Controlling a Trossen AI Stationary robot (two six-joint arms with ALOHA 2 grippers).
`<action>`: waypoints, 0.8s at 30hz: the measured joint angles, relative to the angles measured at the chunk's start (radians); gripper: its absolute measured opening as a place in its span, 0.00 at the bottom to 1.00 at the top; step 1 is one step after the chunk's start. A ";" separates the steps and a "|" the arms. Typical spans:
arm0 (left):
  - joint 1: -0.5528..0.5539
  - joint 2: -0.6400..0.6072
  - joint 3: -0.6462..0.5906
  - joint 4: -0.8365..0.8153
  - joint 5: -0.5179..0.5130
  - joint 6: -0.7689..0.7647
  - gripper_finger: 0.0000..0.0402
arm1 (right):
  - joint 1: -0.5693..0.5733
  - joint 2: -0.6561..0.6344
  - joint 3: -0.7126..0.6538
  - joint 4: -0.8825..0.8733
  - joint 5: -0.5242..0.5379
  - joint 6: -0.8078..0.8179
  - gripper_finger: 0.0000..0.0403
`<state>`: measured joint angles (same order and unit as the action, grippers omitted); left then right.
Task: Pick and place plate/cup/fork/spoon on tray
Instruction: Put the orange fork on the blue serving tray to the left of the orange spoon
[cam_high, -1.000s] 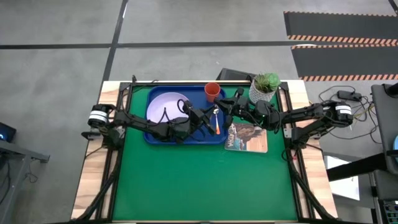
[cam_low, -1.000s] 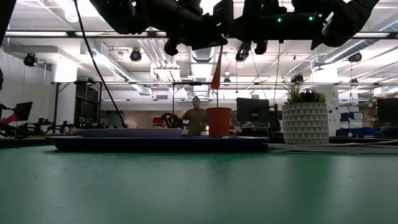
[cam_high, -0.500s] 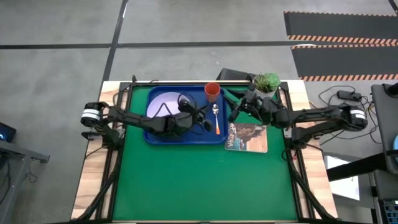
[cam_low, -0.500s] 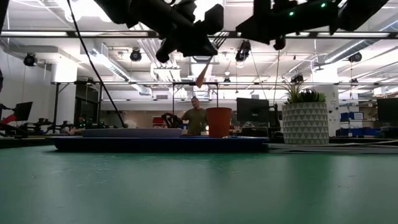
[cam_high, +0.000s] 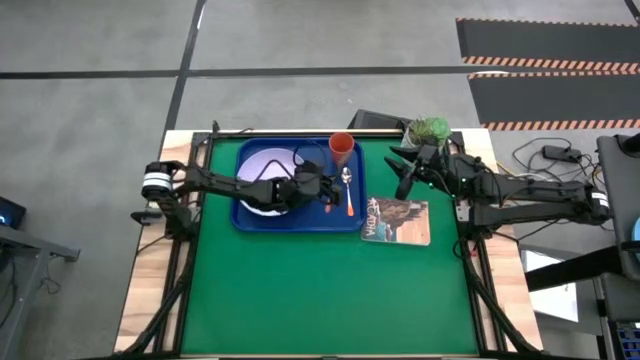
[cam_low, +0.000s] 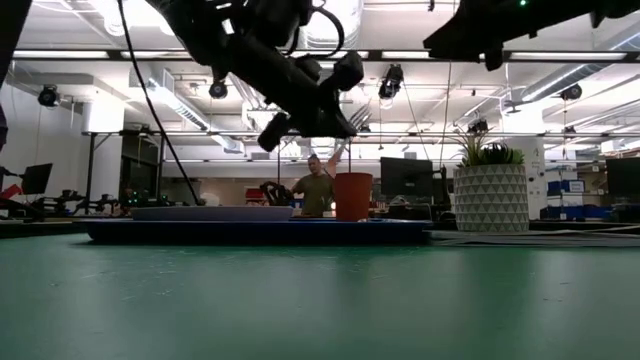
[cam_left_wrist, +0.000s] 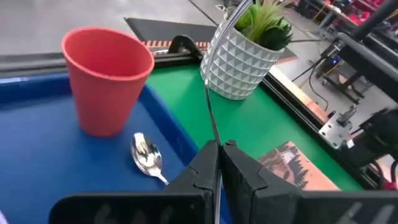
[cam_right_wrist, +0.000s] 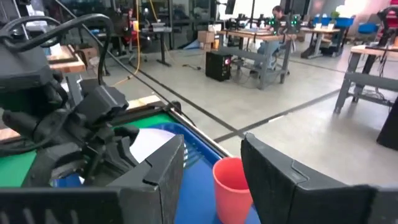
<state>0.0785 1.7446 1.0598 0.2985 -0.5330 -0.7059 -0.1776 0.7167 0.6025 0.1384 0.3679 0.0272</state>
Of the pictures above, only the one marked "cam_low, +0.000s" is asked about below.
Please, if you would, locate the orange plastic cup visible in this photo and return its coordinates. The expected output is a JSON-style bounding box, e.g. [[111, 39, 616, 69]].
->
[[333, 172, 374, 223]]

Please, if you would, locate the blue storage crate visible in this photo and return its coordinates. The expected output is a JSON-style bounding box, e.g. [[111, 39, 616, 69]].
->
[[539, 204, 614, 221]]

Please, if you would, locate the black desktop monitor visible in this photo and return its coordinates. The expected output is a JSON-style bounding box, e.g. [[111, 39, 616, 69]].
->
[[379, 157, 434, 199], [22, 163, 54, 195], [606, 157, 640, 197]]

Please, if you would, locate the person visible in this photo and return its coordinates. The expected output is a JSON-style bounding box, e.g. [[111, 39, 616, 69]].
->
[[291, 153, 335, 218]]

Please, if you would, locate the desert landscape picture book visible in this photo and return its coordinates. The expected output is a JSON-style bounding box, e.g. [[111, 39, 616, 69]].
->
[[431, 225, 640, 248]]

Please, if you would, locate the blue plastic tray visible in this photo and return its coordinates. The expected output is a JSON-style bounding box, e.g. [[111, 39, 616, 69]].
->
[[82, 217, 432, 247]]

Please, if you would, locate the blue labelled crate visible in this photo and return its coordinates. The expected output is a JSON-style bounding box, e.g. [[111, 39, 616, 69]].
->
[[547, 179, 586, 196]]

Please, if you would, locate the fork with orange handle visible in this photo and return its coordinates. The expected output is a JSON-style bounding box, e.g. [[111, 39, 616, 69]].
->
[[324, 103, 374, 175]]

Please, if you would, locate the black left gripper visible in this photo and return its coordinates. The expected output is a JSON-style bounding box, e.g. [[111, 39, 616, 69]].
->
[[229, 30, 359, 153]]

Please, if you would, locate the lavender round plate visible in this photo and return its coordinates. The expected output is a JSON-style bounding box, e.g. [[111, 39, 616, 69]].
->
[[130, 205, 296, 223]]

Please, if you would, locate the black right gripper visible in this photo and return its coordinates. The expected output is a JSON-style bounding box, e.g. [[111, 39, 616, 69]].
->
[[423, 0, 601, 71]]

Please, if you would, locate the green plant in patterned pot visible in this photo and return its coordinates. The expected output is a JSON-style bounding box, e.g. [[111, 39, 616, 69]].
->
[[452, 129, 530, 234]]

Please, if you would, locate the black metal rack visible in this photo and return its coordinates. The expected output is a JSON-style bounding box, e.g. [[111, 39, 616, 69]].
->
[[119, 130, 166, 207]]

